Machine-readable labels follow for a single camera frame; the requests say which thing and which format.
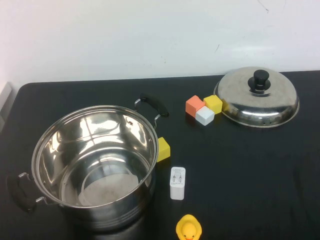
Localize stainless steel lid black knob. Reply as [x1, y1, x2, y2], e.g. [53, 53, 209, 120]
[213, 66, 300, 128]

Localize yellow foam block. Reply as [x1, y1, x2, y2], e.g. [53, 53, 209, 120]
[203, 94, 223, 115]
[156, 136, 171, 163]

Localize orange foam block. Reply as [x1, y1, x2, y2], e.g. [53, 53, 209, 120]
[185, 95, 206, 117]

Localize white foam block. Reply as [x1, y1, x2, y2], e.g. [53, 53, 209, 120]
[195, 105, 216, 127]

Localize yellow rubber duck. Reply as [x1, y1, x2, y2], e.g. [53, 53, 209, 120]
[175, 214, 203, 240]

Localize white usb wall charger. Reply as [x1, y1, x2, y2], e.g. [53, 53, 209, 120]
[169, 166, 187, 201]

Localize stainless steel pot black handles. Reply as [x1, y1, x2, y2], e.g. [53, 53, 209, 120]
[6, 92, 170, 232]

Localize grey metal rail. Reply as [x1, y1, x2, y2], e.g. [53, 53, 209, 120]
[0, 81, 13, 131]

